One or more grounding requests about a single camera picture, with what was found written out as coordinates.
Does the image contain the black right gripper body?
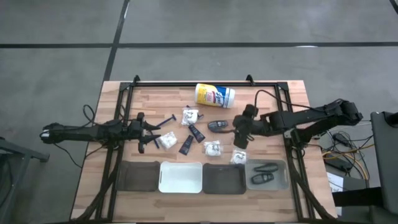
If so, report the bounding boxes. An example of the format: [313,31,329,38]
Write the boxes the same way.
[239,115,265,138]

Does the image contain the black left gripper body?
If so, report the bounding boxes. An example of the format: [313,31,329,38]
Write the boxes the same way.
[127,119,146,139]

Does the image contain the clear bag of cotton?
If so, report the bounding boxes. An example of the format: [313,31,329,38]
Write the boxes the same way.
[203,139,223,157]
[181,107,200,127]
[157,131,178,151]
[229,149,248,165]

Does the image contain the dark navy travel tube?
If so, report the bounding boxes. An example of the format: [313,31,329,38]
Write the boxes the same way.
[178,134,195,156]
[188,123,206,143]

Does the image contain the dark brown plastic bin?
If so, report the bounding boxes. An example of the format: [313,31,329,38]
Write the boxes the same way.
[116,160,161,192]

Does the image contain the yellow disinfecting wipes canister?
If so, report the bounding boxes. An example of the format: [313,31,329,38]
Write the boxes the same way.
[194,83,236,109]

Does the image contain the smoky transparent plastic bin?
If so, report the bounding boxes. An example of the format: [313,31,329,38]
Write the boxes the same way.
[201,162,248,195]

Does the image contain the white plastic bin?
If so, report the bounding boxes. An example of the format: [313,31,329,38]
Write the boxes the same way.
[158,161,203,194]

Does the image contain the light grey plastic bin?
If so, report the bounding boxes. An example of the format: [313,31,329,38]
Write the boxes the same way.
[244,159,290,192]

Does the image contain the black power brick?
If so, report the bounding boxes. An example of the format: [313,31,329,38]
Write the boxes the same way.
[323,154,353,172]

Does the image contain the white paper sheet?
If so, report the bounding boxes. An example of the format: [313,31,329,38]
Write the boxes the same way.
[326,172,345,193]

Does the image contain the grey metal stand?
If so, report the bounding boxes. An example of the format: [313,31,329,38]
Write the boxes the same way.
[0,136,50,224]

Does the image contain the black equipment case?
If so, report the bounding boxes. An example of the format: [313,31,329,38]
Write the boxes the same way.
[369,111,398,215]

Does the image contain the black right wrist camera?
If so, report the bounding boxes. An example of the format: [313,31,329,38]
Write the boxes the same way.
[243,105,259,118]

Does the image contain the black left camera cable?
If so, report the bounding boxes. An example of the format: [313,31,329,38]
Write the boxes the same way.
[82,104,98,127]

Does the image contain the black aluminium table frame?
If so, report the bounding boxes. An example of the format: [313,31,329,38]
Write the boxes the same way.
[70,74,338,224]

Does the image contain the black left base cable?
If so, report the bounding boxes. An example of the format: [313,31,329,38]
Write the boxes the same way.
[52,142,84,169]

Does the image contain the black floor cable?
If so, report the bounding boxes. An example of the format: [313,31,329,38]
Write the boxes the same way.
[323,121,374,156]

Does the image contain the yellow floor cable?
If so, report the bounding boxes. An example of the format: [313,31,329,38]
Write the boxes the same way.
[322,142,376,181]

